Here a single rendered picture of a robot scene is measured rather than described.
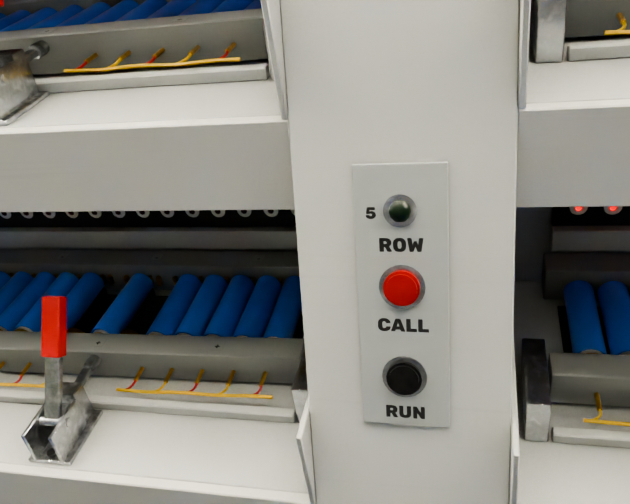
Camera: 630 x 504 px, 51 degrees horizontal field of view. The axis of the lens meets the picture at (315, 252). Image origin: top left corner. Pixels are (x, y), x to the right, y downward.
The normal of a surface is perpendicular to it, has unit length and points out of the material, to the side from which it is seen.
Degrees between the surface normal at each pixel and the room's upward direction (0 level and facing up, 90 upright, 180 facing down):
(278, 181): 109
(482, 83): 90
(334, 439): 90
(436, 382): 90
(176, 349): 19
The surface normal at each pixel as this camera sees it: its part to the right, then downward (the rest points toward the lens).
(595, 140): -0.21, 0.57
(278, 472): -0.14, -0.82
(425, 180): -0.24, 0.28
